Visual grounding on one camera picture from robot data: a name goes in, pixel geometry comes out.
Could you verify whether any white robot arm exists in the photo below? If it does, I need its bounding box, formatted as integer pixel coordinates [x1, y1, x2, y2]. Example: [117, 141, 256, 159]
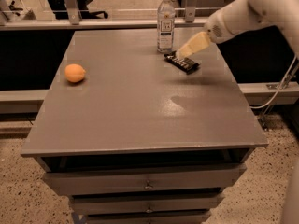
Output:
[176, 0, 299, 59]

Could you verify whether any middle grey drawer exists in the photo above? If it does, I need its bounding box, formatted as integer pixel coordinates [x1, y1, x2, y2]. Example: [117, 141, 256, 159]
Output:
[71, 192, 224, 215]

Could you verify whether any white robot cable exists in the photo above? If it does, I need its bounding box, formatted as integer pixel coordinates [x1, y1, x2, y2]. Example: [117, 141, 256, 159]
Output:
[249, 55, 299, 110]

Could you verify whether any clear plastic water bottle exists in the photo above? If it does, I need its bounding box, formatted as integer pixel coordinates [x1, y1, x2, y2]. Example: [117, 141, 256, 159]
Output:
[157, 0, 176, 53]

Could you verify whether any black rxbar chocolate wrapper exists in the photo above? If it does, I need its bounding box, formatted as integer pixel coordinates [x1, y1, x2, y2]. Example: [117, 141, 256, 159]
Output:
[164, 51, 200, 75]

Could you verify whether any top grey drawer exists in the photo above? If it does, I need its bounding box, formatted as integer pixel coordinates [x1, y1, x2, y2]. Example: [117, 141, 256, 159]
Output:
[43, 163, 246, 196]

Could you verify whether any metal railing frame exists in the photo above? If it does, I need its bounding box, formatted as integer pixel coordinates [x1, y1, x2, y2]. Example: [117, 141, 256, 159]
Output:
[0, 2, 208, 30]

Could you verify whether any grey drawer cabinet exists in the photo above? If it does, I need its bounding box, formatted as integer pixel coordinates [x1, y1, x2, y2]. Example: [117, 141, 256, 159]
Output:
[20, 27, 270, 224]

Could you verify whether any bottom grey drawer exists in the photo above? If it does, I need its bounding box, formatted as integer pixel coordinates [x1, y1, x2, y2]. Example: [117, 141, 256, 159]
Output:
[87, 210, 210, 224]

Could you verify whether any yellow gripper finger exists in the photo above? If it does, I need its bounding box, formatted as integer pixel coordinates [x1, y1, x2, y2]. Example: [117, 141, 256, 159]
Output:
[176, 32, 211, 59]

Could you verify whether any orange round fruit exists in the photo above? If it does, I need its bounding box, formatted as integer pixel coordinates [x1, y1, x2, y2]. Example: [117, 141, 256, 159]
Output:
[64, 63, 86, 83]

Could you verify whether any grey drawer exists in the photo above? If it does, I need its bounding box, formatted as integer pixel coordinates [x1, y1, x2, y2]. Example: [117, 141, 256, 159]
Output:
[87, 210, 210, 224]
[71, 192, 224, 215]
[43, 163, 246, 196]

